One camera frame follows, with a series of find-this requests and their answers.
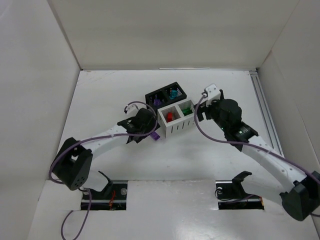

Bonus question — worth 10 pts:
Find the black two-slot container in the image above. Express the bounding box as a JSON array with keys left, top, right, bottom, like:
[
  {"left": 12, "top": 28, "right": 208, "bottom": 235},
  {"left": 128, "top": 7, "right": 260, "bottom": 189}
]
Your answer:
[{"left": 145, "top": 82, "right": 187, "bottom": 116}]

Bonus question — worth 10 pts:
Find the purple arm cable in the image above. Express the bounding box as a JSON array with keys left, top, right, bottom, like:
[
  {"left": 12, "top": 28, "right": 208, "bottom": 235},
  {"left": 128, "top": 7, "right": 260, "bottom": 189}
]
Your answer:
[
  {"left": 193, "top": 93, "right": 320, "bottom": 218},
  {"left": 47, "top": 100, "right": 159, "bottom": 240}
]

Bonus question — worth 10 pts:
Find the teal lego brick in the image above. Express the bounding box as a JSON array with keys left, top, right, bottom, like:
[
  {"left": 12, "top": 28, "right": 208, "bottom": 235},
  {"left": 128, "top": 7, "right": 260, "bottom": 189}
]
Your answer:
[{"left": 169, "top": 89, "right": 179, "bottom": 100}]

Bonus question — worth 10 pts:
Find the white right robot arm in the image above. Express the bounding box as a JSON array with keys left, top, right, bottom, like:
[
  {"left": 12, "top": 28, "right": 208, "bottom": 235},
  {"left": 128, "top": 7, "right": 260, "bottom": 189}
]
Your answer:
[{"left": 194, "top": 85, "right": 320, "bottom": 222}]

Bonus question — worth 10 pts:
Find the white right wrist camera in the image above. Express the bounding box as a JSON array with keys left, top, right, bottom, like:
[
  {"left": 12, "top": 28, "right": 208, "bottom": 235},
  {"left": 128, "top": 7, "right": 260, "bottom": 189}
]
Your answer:
[{"left": 202, "top": 83, "right": 221, "bottom": 107}]

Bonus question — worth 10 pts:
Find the aluminium rail right edge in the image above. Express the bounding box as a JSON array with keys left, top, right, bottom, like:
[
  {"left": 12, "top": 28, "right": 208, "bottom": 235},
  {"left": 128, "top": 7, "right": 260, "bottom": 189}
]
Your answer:
[{"left": 249, "top": 70, "right": 283, "bottom": 155}]

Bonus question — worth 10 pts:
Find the purple lego brick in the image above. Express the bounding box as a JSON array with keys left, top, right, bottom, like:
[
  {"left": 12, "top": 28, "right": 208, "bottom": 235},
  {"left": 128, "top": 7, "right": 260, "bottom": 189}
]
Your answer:
[
  {"left": 149, "top": 131, "right": 161, "bottom": 141},
  {"left": 153, "top": 99, "right": 162, "bottom": 106}
]

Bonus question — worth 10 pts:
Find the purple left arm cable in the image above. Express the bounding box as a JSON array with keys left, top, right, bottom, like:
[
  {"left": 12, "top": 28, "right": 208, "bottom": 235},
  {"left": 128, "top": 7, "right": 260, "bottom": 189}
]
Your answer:
[{"left": 47, "top": 100, "right": 159, "bottom": 240}]

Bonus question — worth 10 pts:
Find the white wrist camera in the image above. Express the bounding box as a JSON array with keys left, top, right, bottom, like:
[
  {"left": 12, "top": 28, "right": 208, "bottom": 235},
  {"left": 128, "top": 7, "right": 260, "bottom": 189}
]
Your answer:
[
  {"left": 202, "top": 83, "right": 221, "bottom": 107},
  {"left": 124, "top": 103, "right": 139, "bottom": 115}
]

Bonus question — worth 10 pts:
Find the white two-slot container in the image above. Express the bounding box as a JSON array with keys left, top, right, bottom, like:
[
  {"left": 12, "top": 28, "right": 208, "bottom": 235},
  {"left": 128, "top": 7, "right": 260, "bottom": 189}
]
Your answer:
[{"left": 157, "top": 98, "right": 195, "bottom": 139}]

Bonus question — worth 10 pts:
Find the green rounded lego block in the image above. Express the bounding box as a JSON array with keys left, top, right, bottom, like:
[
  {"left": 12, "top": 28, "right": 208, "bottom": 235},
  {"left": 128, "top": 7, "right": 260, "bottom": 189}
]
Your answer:
[{"left": 181, "top": 107, "right": 193, "bottom": 116}]

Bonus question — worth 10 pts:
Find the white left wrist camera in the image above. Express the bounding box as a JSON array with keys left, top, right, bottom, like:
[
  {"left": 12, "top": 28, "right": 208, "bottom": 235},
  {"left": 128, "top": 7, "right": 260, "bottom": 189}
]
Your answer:
[{"left": 124, "top": 103, "right": 139, "bottom": 115}]

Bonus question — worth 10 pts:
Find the red lego block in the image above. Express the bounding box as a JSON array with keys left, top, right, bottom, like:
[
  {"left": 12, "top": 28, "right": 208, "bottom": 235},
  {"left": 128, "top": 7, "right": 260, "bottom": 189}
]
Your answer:
[{"left": 166, "top": 112, "right": 175, "bottom": 123}]

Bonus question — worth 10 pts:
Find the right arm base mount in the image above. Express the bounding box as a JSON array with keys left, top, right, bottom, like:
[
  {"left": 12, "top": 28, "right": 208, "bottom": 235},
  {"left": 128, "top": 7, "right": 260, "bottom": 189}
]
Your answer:
[{"left": 214, "top": 180, "right": 265, "bottom": 211}]

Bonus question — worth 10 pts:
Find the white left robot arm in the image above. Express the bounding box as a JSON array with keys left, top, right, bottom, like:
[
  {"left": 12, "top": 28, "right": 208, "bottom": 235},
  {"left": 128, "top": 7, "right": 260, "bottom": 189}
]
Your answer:
[{"left": 49, "top": 108, "right": 158, "bottom": 195}]

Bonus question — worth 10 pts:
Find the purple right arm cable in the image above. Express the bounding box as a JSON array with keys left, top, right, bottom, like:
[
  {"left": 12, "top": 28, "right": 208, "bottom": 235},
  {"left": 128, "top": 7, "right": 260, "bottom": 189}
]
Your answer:
[{"left": 193, "top": 93, "right": 320, "bottom": 218}]

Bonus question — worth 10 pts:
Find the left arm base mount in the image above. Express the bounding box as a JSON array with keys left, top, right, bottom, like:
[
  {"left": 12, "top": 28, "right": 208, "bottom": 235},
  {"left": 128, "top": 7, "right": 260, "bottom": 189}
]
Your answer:
[{"left": 90, "top": 180, "right": 128, "bottom": 211}]

